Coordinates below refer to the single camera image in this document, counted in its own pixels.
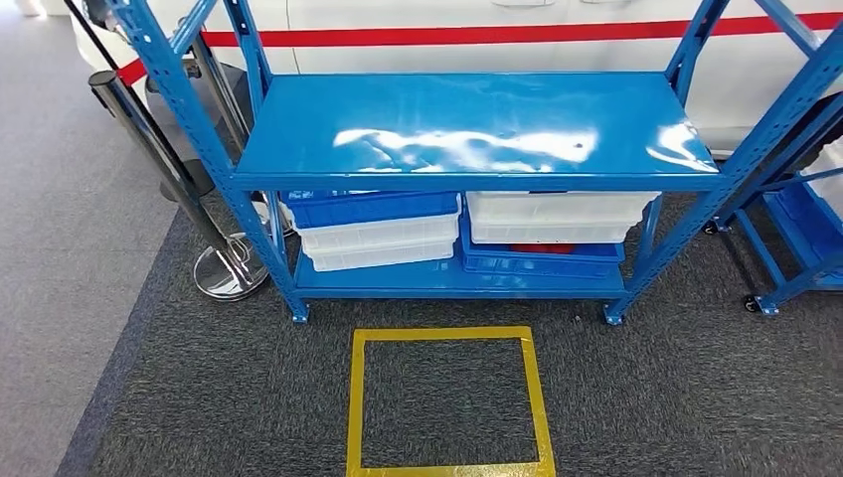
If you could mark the blue metal shelf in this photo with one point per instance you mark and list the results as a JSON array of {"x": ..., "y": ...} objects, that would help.
[{"x": 461, "y": 125}]

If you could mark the white box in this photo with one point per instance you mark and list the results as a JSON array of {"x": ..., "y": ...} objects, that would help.
[
  {"x": 830, "y": 178},
  {"x": 382, "y": 255},
  {"x": 553, "y": 232},
  {"x": 382, "y": 234},
  {"x": 560, "y": 205}
]

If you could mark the blue plastic bin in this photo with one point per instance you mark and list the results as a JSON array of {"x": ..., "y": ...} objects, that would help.
[
  {"x": 527, "y": 263},
  {"x": 369, "y": 207}
]

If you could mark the red object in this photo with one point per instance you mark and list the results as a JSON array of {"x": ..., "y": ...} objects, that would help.
[{"x": 543, "y": 249}]

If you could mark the yellow floor tape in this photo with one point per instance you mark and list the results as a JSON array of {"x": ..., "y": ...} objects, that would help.
[{"x": 355, "y": 395}]

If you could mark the white panel with red stripe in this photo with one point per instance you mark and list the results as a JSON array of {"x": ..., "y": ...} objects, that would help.
[{"x": 461, "y": 52}]

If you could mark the black round stanchion base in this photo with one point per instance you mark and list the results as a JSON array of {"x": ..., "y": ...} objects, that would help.
[{"x": 197, "y": 179}]

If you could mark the blue wheeled rack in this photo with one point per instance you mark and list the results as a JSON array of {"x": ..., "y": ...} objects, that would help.
[{"x": 790, "y": 243}]

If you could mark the black barrier belt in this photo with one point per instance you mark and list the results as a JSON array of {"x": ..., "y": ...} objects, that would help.
[{"x": 89, "y": 33}]

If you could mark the chrome stanchion post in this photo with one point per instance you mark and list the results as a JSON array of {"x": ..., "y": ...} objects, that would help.
[
  {"x": 220, "y": 92},
  {"x": 158, "y": 158}
]

